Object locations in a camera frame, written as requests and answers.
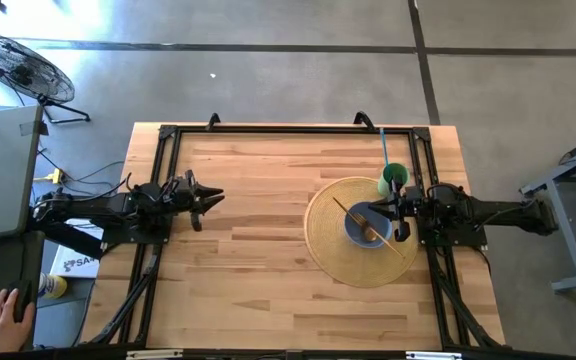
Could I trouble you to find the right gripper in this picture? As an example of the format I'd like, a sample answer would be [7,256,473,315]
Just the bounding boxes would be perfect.
[367,177,423,244]

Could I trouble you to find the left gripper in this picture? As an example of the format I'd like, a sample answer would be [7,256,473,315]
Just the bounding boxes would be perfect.
[165,169,226,233]

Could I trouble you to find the green plastic cup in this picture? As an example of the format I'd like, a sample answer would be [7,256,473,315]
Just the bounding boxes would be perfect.
[377,162,411,197]

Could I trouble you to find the blue plastic bowl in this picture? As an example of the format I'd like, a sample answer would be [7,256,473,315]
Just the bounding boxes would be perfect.
[343,201,394,250]

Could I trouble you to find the gold metal chopstick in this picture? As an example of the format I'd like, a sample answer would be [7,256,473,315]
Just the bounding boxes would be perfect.
[331,196,406,259]

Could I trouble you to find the blue drinking straw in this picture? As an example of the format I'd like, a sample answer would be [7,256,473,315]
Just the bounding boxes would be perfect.
[378,127,391,169]

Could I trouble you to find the round woven straw placemat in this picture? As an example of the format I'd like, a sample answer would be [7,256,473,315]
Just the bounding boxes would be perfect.
[303,176,419,289]

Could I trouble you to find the white cardboard box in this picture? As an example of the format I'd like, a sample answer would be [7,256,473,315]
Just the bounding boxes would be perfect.
[49,217,105,280]

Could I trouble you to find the silver aluminium bar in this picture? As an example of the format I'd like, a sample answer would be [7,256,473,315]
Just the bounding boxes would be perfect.
[126,349,185,360]
[406,351,464,360]

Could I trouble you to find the person's yellow shoe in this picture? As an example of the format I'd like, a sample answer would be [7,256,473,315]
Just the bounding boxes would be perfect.
[37,272,68,300]

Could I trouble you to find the grey metal cart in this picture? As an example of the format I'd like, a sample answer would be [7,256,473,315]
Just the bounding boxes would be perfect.
[519,128,576,294]

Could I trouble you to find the black handheld device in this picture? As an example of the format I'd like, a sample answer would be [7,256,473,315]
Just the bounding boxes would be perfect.
[10,278,35,324]

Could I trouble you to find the black floor fan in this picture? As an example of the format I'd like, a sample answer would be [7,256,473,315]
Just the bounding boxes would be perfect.
[0,32,92,125]

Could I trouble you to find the person's hand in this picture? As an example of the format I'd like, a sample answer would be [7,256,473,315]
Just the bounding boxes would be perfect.
[0,288,36,354]

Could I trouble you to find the black floor cable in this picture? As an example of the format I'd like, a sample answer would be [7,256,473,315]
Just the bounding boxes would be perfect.
[36,148,127,197]

